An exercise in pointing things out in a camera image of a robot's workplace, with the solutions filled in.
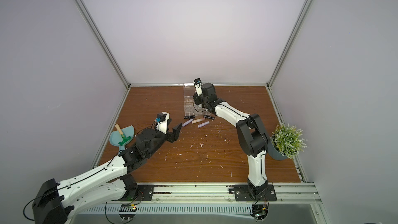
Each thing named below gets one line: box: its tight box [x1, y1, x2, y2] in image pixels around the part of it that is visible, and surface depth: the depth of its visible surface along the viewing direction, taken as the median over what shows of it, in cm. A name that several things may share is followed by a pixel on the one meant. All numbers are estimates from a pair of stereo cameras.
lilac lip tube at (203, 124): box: [197, 120, 210, 129], surface depth 99 cm
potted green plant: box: [267, 122, 308, 161], surface depth 74 cm
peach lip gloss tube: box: [191, 117, 206, 124], surface depth 100 cm
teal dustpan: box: [109, 124, 135, 151], surface depth 95 cm
